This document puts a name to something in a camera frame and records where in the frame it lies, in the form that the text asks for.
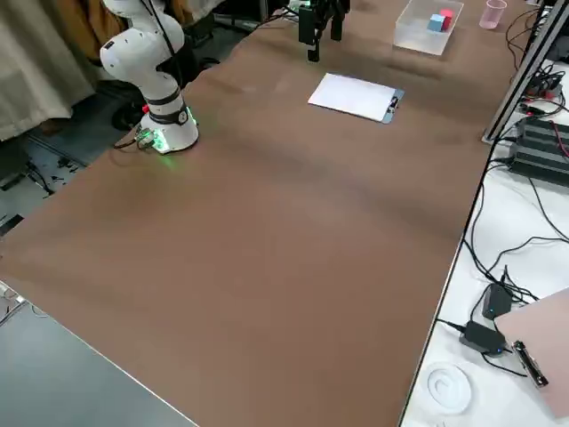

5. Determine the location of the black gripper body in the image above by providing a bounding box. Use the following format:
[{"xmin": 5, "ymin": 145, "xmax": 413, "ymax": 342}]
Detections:
[{"xmin": 310, "ymin": 0, "xmax": 352, "ymax": 21}]

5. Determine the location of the light blue A4 clipboard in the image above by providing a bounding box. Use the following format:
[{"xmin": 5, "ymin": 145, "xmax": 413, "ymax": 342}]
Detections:
[{"xmin": 308, "ymin": 73, "xmax": 406, "ymax": 126}]

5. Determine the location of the brown clipboard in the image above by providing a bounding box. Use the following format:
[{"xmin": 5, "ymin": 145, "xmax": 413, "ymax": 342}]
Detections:
[{"xmin": 493, "ymin": 287, "xmax": 569, "ymax": 420}]

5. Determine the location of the clear plastic bin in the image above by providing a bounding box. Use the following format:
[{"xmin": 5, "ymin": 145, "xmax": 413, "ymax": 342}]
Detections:
[{"xmin": 392, "ymin": 0, "xmax": 465, "ymax": 56}]

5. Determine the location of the pink plastic cup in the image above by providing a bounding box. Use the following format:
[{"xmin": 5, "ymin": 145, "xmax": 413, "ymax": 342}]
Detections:
[{"xmin": 479, "ymin": 0, "xmax": 509, "ymax": 30}]

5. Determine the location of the black power supply unit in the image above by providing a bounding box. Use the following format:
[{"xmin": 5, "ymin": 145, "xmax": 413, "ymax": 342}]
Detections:
[
  {"xmin": 506, "ymin": 141, "xmax": 569, "ymax": 181},
  {"xmin": 515, "ymin": 116, "xmax": 569, "ymax": 157}
]

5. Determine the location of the beige curtain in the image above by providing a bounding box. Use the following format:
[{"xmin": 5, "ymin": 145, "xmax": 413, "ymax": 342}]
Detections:
[{"xmin": 0, "ymin": 0, "xmax": 108, "ymax": 142}]

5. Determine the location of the black power adapter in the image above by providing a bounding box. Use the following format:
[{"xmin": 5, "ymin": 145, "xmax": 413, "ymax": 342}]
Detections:
[
  {"xmin": 458, "ymin": 320, "xmax": 509, "ymax": 357},
  {"xmin": 481, "ymin": 283, "xmax": 513, "ymax": 321}
]

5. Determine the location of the white round disc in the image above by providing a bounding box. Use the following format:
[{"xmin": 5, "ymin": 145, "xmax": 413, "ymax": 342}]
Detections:
[{"xmin": 426, "ymin": 361, "xmax": 473, "ymax": 414}]

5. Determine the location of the aluminium frame post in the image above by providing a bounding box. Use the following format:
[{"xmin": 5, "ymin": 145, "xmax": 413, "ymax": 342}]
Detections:
[{"xmin": 481, "ymin": 0, "xmax": 569, "ymax": 144}]

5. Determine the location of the black cable bundle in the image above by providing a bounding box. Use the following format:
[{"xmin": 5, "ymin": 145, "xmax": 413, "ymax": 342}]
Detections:
[{"xmin": 461, "ymin": 146, "xmax": 569, "ymax": 294}]

